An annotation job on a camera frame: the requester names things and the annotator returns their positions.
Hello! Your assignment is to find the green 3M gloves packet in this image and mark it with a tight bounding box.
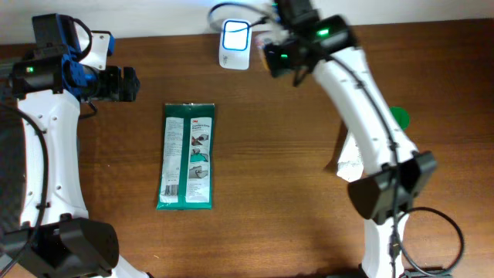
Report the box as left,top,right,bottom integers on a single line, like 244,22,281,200
156,103,215,211

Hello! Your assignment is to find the white cream tube gold cap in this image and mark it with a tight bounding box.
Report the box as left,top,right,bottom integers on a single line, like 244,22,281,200
337,132,364,182

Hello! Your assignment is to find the green capped bottle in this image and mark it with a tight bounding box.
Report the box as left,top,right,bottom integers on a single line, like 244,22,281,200
390,107,411,131

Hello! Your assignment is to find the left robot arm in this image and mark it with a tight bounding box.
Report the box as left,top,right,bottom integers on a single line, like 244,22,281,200
1,13,144,277

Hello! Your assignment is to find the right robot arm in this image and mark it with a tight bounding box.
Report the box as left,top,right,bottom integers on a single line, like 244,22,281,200
257,1,439,277

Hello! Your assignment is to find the grey plastic mesh basket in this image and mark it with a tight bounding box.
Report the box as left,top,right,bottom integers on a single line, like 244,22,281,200
1,57,25,250

